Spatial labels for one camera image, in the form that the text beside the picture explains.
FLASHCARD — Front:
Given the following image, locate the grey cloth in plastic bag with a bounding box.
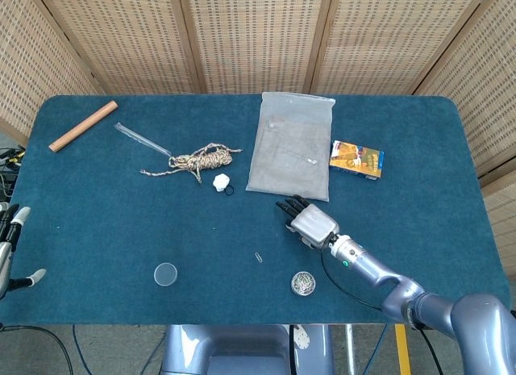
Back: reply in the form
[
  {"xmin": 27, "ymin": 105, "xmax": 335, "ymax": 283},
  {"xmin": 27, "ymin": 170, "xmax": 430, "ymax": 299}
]
[{"xmin": 245, "ymin": 91, "xmax": 336, "ymax": 202}]

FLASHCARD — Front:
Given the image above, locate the black floor cable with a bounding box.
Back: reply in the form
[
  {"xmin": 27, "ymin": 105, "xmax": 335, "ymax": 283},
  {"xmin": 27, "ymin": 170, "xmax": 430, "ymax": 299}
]
[{"xmin": 0, "ymin": 324, "xmax": 77, "ymax": 375}]

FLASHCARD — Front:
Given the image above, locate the silver table leg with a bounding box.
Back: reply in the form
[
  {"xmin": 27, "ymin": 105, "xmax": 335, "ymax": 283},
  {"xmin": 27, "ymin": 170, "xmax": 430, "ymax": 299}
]
[{"xmin": 345, "ymin": 324, "xmax": 357, "ymax": 375}]

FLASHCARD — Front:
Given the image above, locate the yellow and blue box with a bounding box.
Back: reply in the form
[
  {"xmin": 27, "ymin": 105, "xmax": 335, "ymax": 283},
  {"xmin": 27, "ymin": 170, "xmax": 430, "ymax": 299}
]
[{"xmin": 328, "ymin": 140, "xmax": 385, "ymax": 182}]

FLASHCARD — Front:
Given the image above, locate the coiled camouflage rope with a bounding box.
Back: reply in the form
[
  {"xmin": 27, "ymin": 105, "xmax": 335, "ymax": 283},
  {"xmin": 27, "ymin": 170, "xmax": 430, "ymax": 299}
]
[{"xmin": 139, "ymin": 142, "xmax": 244, "ymax": 185}]

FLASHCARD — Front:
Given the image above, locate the tangled cable bundle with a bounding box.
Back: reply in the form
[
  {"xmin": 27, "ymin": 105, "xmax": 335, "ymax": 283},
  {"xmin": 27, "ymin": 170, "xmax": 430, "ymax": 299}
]
[{"xmin": 0, "ymin": 147, "xmax": 27, "ymax": 202}]

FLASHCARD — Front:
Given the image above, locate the woven bamboo folding screen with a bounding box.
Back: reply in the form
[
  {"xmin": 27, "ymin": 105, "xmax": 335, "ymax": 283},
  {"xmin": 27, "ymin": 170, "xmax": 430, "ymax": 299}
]
[{"xmin": 0, "ymin": 0, "xmax": 516, "ymax": 279}]

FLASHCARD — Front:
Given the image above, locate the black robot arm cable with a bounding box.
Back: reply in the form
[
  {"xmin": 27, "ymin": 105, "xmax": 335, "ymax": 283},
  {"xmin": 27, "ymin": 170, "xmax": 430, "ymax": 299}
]
[{"xmin": 320, "ymin": 248, "xmax": 443, "ymax": 375}]

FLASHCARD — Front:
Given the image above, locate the round clear container of clips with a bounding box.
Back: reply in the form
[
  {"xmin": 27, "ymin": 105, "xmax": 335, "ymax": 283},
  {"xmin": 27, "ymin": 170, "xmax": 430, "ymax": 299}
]
[{"xmin": 290, "ymin": 271, "xmax": 317, "ymax": 298}]

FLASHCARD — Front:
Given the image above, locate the blue floor cable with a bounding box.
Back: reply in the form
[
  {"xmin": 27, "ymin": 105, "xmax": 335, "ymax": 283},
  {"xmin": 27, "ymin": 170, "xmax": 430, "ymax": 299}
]
[{"xmin": 72, "ymin": 324, "xmax": 167, "ymax": 375}]

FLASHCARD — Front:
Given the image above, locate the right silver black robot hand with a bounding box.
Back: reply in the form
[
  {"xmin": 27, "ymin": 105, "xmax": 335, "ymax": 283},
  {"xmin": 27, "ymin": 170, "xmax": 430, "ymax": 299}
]
[{"xmin": 276, "ymin": 194, "xmax": 340, "ymax": 251}]

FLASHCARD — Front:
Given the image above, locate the blue-grey robot torso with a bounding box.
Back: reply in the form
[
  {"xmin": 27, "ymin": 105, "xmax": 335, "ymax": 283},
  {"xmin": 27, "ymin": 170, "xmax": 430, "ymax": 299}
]
[{"xmin": 160, "ymin": 324, "xmax": 335, "ymax": 375}]

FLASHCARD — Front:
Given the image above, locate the wooden rod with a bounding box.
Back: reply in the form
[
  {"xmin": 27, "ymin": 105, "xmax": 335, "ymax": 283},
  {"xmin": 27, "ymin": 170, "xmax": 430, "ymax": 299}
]
[{"xmin": 48, "ymin": 100, "xmax": 119, "ymax": 153}]

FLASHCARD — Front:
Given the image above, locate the clear plastic tube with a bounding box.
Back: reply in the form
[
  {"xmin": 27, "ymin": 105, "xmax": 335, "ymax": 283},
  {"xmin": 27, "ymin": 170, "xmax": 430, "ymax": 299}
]
[{"xmin": 114, "ymin": 122, "xmax": 173, "ymax": 157}]

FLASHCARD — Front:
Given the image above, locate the clear round plastic lid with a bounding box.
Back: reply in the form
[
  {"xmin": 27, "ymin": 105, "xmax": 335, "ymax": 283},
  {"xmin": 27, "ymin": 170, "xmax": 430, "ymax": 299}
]
[{"xmin": 153, "ymin": 262, "xmax": 179, "ymax": 288}]

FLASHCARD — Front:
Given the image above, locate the white perforated bracket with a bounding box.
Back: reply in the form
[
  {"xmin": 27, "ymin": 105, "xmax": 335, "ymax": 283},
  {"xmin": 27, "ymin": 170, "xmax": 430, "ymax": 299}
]
[{"xmin": 293, "ymin": 324, "xmax": 312, "ymax": 352}]

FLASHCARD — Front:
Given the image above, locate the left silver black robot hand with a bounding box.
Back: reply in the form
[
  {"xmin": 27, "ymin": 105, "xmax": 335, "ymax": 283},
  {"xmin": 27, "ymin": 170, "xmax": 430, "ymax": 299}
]
[{"xmin": 0, "ymin": 203, "xmax": 47, "ymax": 300}]

